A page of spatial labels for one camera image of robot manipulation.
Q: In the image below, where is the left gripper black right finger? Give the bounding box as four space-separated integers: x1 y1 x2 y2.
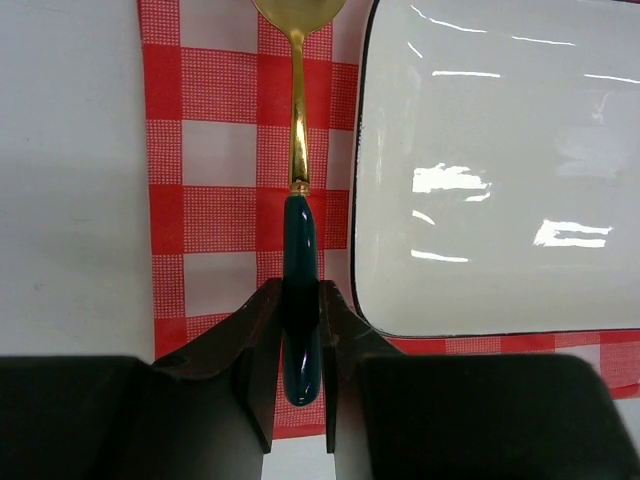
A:
318 281 639 479

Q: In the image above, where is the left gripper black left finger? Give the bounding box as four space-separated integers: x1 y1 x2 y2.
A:
1 279 281 479

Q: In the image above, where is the gold spoon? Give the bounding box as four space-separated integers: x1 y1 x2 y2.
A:
254 0 344 407

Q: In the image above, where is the white rectangular plate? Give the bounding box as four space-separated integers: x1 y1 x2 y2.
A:
351 1 639 337

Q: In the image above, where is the red white checkered cloth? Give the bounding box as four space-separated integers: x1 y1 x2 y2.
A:
139 1 639 427

